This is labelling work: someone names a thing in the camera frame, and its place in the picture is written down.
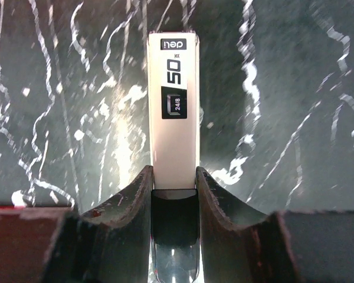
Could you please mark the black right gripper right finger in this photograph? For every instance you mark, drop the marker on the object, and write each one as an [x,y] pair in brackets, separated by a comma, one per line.
[239,243]

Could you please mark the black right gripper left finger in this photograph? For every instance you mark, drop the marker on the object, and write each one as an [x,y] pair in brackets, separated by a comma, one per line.
[109,243]

